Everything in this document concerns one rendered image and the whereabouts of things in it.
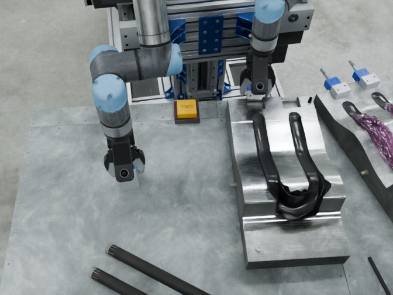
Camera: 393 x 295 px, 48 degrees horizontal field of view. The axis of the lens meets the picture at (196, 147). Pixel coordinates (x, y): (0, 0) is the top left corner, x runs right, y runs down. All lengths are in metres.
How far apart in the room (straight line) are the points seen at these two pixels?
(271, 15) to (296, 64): 1.59
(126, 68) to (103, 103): 0.12
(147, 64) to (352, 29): 2.18
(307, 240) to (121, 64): 0.64
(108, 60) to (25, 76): 1.76
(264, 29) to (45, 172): 0.75
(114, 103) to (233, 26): 0.78
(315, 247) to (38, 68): 2.07
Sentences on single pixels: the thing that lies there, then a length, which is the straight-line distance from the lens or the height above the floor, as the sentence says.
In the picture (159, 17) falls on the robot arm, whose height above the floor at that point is 1.26.
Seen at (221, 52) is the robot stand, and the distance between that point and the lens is 1.74.
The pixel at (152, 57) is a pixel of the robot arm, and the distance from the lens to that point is 1.07.
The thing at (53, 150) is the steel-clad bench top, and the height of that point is 0.80.
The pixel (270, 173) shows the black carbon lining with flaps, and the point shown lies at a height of 0.91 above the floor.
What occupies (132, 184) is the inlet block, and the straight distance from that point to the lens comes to 1.27.
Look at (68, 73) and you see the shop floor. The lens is 2.74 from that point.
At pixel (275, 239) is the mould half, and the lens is 1.17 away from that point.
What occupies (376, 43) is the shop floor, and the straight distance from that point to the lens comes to 3.06.
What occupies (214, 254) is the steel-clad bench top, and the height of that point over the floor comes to 0.80.
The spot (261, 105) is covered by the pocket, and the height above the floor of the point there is 0.86.
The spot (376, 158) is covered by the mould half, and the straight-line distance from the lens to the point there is 1.34.
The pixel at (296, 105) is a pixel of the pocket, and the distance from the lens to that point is 1.41.
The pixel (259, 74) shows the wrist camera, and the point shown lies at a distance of 1.29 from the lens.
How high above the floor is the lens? 1.93
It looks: 56 degrees down
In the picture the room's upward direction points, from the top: 1 degrees clockwise
